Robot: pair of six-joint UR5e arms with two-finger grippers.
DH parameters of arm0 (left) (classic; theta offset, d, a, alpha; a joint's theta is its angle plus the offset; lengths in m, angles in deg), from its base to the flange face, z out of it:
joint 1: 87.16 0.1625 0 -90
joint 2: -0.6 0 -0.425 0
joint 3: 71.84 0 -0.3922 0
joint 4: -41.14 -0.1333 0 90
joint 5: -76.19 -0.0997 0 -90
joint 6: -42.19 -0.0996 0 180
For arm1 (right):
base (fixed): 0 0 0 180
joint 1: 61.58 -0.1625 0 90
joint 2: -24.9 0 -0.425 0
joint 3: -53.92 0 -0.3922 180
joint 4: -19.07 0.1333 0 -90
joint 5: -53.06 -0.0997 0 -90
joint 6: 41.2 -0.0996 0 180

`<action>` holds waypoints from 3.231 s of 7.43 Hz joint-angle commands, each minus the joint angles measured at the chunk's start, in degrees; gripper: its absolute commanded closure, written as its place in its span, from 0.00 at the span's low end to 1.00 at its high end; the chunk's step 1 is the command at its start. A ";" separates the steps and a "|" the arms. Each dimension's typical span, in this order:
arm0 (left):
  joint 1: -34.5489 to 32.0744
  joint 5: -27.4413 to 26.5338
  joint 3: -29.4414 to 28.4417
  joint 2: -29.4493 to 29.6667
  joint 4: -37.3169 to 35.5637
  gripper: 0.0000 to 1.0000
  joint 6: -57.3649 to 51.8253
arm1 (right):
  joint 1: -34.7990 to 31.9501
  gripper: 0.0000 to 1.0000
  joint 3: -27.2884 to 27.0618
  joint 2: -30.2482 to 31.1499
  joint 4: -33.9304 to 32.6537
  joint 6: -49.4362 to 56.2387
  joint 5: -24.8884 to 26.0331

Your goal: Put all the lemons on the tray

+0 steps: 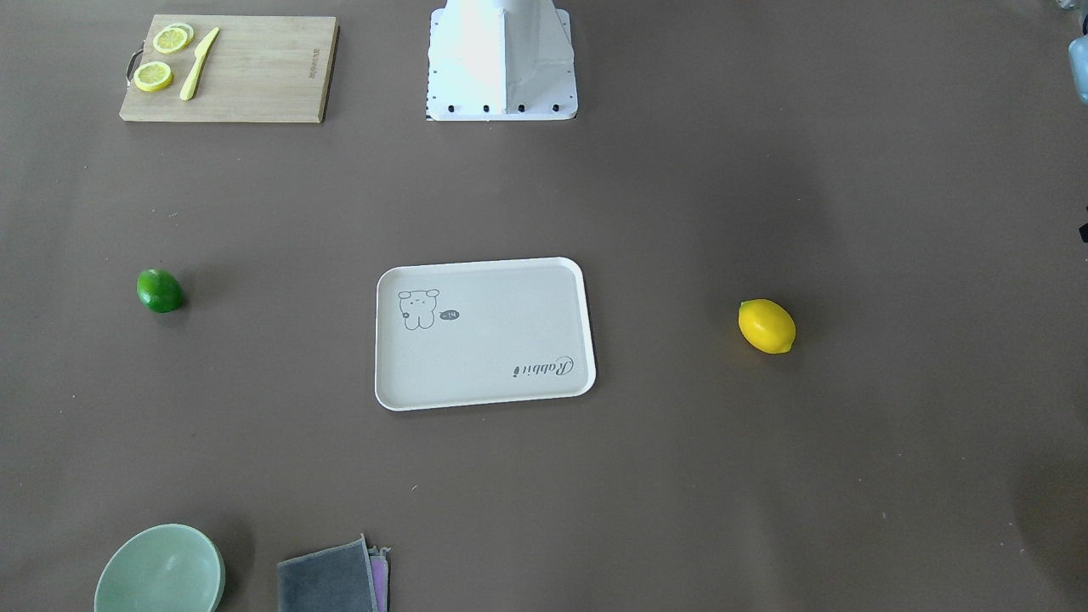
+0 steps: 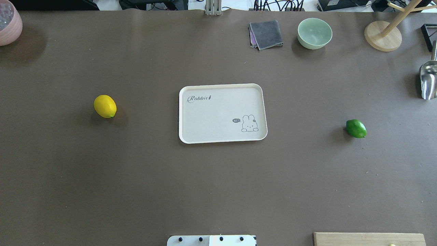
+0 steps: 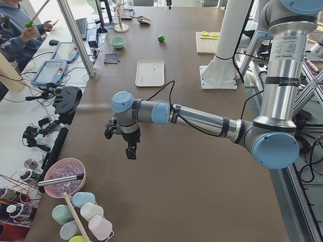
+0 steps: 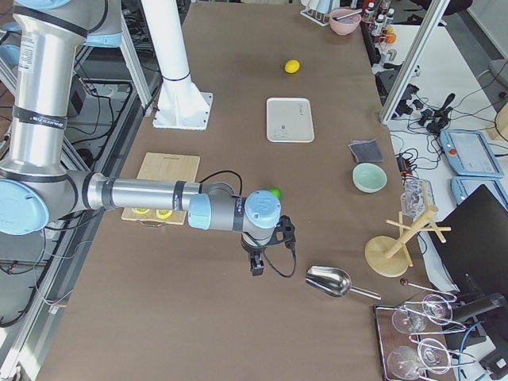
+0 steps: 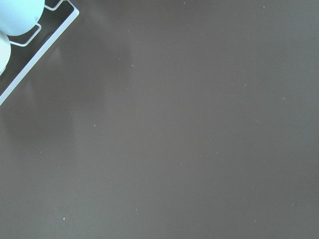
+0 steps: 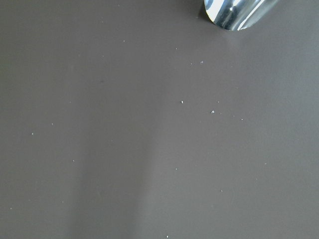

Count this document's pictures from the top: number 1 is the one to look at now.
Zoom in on yellow lemon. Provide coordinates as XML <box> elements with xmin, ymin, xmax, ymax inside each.
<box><xmin>738</xmin><ymin>298</ymin><xmax>796</xmax><ymax>354</ymax></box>

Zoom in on green lime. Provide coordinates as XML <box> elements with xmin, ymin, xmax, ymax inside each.
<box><xmin>136</xmin><ymin>269</ymin><xmax>185</xmax><ymax>314</ymax></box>

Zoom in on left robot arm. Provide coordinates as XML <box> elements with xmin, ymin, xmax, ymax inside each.
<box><xmin>1054</xmin><ymin>1</ymin><xmax>1087</xmax><ymax>105</ymax></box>

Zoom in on white rabbit tray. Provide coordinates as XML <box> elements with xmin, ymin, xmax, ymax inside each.
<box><xmin>374</xmin><ymin>257</ymin><xmax>596</xmax><ymax>411</ymax></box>

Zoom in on pink cloth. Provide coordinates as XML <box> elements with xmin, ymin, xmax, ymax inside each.
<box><xmin>368</xmin><ymin>547</ymin><xmax>391</xmax><ymax>612</ymax></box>

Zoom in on grey folded cloth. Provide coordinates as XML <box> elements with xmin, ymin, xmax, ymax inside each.
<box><xmin>276</xmin><ymin>535</ymin><xmax>378</xmax><ymax>611</ymax></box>

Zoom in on bamboo cutting board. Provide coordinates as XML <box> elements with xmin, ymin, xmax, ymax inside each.
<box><xmin>119</xmin><ymin>13</ymin><xmax>339</xmax><ymax>123</ymax></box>

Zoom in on yellow plastic knife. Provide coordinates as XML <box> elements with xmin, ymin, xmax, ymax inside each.
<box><xmin>178</xmin><ymin>27</ymin><xmax>221</xmax><ymax>101</ymax></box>

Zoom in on upper lemon slice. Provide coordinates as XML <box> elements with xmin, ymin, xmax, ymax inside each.
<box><xmin>152</xmin><ymin>23</ymin><xmax>195</xmax><ymax>54</ymax></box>

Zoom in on lemon slice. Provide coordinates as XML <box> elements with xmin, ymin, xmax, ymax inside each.
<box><xmin>131</xmin><ymin>61</ymin><xmax>173</xmax><ymax>93</ymax></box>
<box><xmin>152</xmin><ymin>23</ymin><xmax>195</xmax><ymax>54</ymax></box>

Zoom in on lower lemon slice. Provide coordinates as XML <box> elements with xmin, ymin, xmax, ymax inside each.
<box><xmin>131</xmin><ymin>61</ymin><xmax>173</xmax><ymax>93</ymax></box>

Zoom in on pale green bowl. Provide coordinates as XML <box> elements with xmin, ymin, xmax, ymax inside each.
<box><xmin>92</xmin><ymin>524</ymin><xmax>226</xmax><ymax>611</ymax></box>

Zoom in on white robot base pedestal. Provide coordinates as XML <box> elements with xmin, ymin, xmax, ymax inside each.
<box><xmin>425</xmin><ymin>1</ymin><xmax>579</xmax><ymax>122</ymax></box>

